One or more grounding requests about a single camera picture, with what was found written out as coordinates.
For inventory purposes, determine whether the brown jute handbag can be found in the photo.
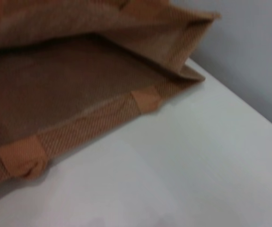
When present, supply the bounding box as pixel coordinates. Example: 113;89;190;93
0;0;222;188

